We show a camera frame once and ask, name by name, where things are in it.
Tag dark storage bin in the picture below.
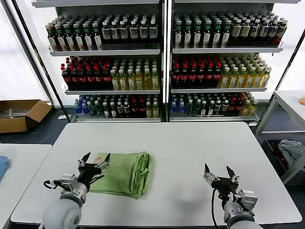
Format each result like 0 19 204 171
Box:
261 139 305 178

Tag tea bottle green cap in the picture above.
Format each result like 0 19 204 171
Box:
82 22 94 51
213 21 222 48
183 21 193 48
203 21 213 48
193 21 203 48
64 23 76 52
47 24 59 52
173 21 183 48
73 23 85 51
221 21 231 47
55 23 67 52
91 22 103 51

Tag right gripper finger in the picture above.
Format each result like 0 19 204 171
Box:
203 163 220 186
227 166 240 186

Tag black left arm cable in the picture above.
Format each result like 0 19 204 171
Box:
43 179 61 190

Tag cola bottle red cap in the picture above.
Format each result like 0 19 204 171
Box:
228 97 236 115
235 97 243 115
138 99 146 118
131 99 139 118
213 63 221 88
85 66 95 89
102 66 112 88
69 66 79 89
204 63 214 88
188 63 197 88
180 63 189 88
93 66 103 89
77 66 87 89
172 63 181 88
61 64 71 89
196 63 205 88

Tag grey metal shelf rack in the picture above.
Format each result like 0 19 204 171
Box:
166 0 301 126
32 0 167 124

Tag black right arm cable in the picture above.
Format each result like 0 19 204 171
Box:
211 188 229 229

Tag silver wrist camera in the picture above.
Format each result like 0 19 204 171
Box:
239 189 258 212
59 174 78 191

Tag light grey crumpled cloth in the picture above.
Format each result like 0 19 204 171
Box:
277 139 305 172

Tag white side table grey frame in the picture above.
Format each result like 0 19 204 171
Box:
254 90 305 186

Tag dark drink bottle beige label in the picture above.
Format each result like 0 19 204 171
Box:
240 19 250 47
231 20 241 47

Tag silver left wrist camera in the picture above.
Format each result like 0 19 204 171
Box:
59 174 78 191

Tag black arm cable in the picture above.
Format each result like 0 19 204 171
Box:
43 179 61 190
211 188 229 229

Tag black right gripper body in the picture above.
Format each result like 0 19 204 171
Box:
211 177 239 198

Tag brown cardboard box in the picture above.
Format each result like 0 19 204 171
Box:
0 99 53 134

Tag black slanted pole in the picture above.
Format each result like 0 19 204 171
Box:
268 31 305 114
9 0 72 121

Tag silver metal parts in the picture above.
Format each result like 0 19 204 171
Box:
0 108 29 119

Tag dark drink bottle white label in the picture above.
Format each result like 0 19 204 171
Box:
111 21 121 45
119 21 129 45
102 21 112 45
129 21 139 45
249 19 260 47
258 19 269 47
276 19 287 46
267 19 278 46
148 20 158 45
139 21 148 45

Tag blue folded cloth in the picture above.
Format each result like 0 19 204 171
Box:
0 155 10 182

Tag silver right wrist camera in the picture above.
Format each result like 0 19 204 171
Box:
239 189 258 212

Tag green polo shirt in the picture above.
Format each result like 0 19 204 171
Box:
88 150 155 200

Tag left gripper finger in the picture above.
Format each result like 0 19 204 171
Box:
78 152 92 170
97 153 112 173

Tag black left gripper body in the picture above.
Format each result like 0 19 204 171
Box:
78 163 105 191

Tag red crumpled cloth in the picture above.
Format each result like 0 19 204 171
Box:
276 143 288 169

